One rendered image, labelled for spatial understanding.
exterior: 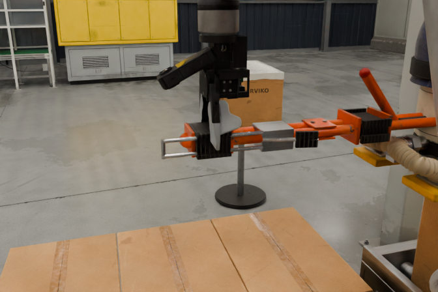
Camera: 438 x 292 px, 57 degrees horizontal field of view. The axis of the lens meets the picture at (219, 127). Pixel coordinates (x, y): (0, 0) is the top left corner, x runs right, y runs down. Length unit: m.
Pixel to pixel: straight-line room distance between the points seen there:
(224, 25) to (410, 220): 2.06
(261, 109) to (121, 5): 5.59
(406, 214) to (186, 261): 1.42
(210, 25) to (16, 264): 1.24
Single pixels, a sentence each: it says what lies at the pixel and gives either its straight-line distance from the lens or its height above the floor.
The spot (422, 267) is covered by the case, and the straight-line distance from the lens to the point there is 1.52.
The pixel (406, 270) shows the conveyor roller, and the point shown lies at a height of 0.54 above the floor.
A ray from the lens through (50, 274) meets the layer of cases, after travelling 1.61.
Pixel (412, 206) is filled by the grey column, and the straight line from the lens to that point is 2.57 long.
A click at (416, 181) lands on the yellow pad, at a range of 0.98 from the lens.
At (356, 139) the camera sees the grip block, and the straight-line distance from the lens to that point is 0.90.
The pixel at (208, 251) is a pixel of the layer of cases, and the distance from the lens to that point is 1.61.
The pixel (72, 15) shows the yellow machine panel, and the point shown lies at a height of 1.24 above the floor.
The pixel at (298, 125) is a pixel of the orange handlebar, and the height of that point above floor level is 1.20.
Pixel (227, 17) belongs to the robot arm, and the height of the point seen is 1.42.
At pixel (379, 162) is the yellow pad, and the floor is 1.07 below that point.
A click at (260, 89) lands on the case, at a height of 0.91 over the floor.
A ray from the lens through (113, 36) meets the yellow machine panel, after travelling 7.94.
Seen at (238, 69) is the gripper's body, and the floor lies 1.33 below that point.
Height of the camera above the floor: 1.44
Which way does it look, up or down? 17 degrees down
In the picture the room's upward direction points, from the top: straight up
